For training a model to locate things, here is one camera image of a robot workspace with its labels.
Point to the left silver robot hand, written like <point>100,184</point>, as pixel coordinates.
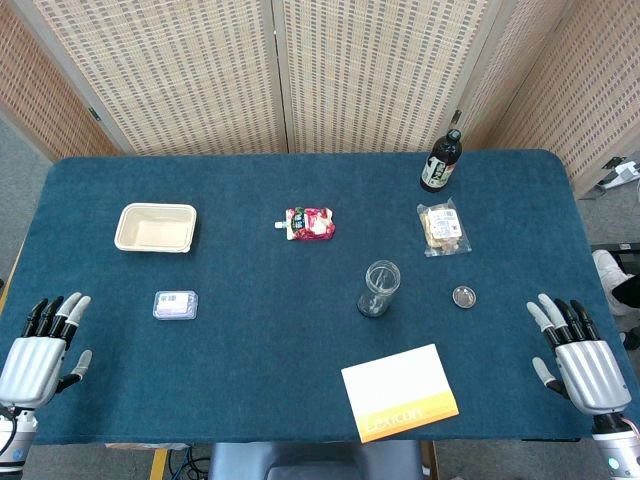
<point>30,365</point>

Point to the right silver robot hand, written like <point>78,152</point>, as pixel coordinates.
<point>592,372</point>

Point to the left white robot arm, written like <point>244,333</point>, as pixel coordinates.
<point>15,440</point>

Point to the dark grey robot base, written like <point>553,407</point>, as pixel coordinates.
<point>310,460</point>

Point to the clear glass jar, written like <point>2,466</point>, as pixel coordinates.
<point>376,300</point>

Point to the seated person's leg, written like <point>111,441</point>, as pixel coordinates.
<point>610,267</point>

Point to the black floor pedal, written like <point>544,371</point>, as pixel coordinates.
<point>632,257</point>

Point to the small purple plastic box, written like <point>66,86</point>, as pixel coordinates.
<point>175,305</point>

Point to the beige rectangular food tray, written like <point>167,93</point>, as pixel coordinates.
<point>155,230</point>

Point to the white orange Lexicon booklet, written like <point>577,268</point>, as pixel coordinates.
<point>400,390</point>

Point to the white power strip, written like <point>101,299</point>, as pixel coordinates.
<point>625,172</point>

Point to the clear snack bag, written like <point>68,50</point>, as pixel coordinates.
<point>442,225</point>

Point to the blue tablecloth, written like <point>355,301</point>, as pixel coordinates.
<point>275,310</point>

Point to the dark glass bottle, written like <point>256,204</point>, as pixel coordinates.
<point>437,170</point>

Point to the woven folding screen panel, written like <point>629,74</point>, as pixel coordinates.
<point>575,90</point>
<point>30,90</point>
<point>175,75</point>
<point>375,75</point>

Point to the red drink pouch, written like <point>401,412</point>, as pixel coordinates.
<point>310,225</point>

